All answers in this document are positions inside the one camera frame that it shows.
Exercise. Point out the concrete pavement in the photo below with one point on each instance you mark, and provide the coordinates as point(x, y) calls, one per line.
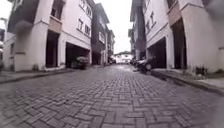
point(200, 81)
point(20, 76)

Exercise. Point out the dark car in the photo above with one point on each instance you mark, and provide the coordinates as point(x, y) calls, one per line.
point(80, 62)

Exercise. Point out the dark vehicle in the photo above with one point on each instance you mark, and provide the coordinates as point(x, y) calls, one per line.
point(145, 64)

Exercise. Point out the pale building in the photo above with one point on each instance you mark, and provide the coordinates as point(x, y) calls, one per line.
point(110, 46)

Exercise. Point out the white building with garage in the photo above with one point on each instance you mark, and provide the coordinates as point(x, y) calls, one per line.
point(196, 40)
point(36, 43)

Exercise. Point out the dark building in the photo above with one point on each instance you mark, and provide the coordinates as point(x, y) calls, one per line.
point(137, 30)
point(99, 36)

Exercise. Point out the low white building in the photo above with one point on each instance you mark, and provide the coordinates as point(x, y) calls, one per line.
point(122, 57)

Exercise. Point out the grey brick paved road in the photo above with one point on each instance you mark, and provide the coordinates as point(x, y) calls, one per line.
point(110, 100)

